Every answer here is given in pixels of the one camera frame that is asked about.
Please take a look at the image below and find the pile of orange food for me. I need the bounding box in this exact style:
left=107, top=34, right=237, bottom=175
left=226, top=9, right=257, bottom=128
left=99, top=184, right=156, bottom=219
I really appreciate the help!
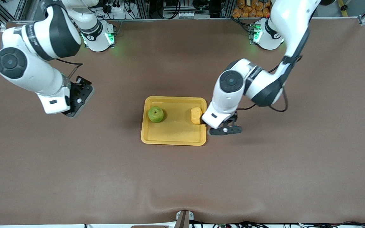
left=232, top=0, right=273, bottom=18

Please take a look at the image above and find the aluminium table frame rail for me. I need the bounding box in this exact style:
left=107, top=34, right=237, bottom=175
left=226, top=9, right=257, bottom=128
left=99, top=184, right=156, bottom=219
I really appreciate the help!
left=11, top=18, right=365, bottom=24

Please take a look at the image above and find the yellow potato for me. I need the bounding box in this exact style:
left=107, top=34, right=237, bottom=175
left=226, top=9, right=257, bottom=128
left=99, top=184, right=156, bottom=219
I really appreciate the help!
left=190, top=107, right=203, bottom=125

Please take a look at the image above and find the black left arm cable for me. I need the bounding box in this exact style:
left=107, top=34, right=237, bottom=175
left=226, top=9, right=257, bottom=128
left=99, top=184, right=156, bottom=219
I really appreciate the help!
left=237, top=55, right=303, bottom=113

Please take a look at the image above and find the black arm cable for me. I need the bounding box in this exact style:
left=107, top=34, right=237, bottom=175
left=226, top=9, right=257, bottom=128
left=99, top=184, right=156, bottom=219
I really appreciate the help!
left=55, top=58, right=84, bottom=79
left=237, top=55, right=303, bottom=113

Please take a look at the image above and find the white power strip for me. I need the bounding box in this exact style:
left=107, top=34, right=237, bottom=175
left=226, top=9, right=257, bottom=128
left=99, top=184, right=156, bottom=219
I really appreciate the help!
left=105, top=0, right=134, bottom=14

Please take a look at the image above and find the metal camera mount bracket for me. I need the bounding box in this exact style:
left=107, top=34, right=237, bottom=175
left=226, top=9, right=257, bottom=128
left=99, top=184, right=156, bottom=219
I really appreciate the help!
left=176, top=210, right=194, bottom=228

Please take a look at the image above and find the grey electronic device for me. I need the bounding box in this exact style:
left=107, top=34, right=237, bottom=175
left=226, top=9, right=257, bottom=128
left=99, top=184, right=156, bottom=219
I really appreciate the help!
left=163, top=0, right=199, bottom=19

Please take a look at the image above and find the yellow plastic tray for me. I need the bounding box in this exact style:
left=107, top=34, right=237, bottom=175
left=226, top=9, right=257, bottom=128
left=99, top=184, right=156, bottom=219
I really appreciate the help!
left=140, top=96, right=208, bottom=146

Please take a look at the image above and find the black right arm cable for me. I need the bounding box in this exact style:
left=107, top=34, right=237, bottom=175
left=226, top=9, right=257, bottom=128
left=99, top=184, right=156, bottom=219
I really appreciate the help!
left=55, top=58, right=84, bottom=79

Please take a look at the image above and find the green apple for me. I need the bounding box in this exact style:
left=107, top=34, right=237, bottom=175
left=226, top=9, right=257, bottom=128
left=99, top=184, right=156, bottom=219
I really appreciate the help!
left=148, top=106, right=165, bottom=123

